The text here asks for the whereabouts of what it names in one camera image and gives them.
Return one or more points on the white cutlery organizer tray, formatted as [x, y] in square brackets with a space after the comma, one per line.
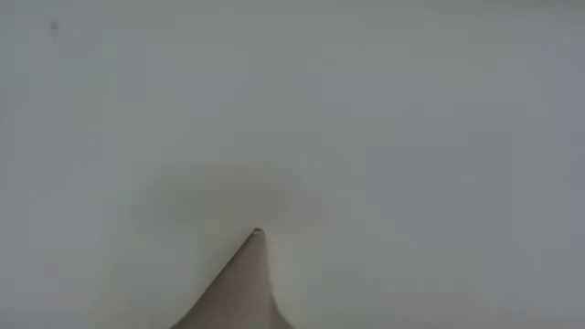
[292, 91]

